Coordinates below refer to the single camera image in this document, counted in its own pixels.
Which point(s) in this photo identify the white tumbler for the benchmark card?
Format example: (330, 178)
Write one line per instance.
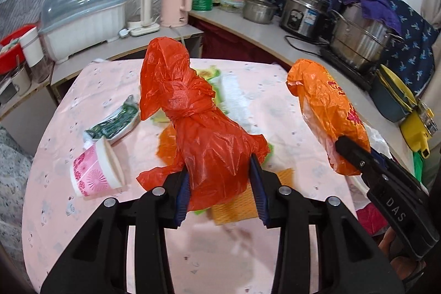
(32, 49)

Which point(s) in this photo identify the pink electric kettle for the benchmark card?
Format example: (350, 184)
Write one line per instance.
(174, 4)

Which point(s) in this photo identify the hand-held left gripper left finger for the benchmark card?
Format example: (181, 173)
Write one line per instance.
(181, 201)

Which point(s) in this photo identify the yellow pot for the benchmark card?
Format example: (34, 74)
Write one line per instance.
(415, 135)

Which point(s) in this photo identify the large steel steamer pot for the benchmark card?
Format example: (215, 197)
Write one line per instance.
(358, 35)

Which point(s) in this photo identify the stack of blue basins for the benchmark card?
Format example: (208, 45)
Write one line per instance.
(386, 101)

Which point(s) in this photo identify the red plastic bag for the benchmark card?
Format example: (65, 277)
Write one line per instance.
(206, 142)

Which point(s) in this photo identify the steel rice cooker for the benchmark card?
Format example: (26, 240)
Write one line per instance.
(299, 18)

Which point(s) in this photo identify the orange waffle cloth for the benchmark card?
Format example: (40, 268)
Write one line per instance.
(237, 204)

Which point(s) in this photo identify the white paper towel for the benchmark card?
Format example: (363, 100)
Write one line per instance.
(234, 97)

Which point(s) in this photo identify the pink printed tablecloth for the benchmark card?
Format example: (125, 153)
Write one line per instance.
(62, 211)

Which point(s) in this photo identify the grey patterned bedding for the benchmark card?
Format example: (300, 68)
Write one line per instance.
(13, 183)

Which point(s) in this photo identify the small steel pot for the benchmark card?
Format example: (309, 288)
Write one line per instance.
(258, 10)

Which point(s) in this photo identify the black induction cooker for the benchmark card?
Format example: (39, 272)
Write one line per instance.
(344, 65)

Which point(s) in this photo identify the red plastic container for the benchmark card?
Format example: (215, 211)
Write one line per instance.
(8, 56)

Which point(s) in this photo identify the pink paper cup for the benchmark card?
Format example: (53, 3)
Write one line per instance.
(93, 173)

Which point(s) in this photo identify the white electric blender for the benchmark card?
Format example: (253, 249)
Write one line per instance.
(146, 1)

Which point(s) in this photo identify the white power plug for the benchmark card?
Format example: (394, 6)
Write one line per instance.
(124, 33)

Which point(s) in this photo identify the orange plastic wrapper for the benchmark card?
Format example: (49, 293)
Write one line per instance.
(167, 144)

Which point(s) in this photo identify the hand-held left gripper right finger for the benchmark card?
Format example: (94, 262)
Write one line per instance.
(258, 197)

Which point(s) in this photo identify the purple cloth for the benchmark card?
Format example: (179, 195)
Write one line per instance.
(372, 4)

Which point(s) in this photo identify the orange plastic bag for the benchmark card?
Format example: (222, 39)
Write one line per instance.
(327, 108)

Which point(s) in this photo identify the white dish drainer with lid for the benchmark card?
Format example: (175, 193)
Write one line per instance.
(82, 28)

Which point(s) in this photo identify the person's right hand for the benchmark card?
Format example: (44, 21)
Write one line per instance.
(391, 245)

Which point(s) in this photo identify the green plastic bag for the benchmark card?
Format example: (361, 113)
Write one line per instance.
(418, 165)

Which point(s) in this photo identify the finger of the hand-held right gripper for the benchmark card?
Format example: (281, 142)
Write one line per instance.
(380, 159)
(355, 152)

